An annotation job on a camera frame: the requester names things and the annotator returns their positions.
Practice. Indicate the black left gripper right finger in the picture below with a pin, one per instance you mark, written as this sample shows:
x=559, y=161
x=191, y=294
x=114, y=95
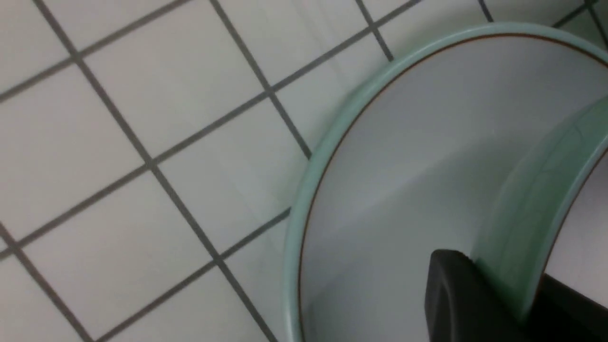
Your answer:
x=560, y=314

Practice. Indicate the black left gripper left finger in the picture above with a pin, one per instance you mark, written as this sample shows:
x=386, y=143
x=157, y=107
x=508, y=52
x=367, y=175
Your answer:
x=459, y=304

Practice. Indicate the pale green bowl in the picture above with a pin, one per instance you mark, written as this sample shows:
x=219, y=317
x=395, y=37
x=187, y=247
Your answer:
x=513, y=248

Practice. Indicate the pale green plate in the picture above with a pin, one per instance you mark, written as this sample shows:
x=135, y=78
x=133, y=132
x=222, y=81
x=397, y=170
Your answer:
x=413, y=163

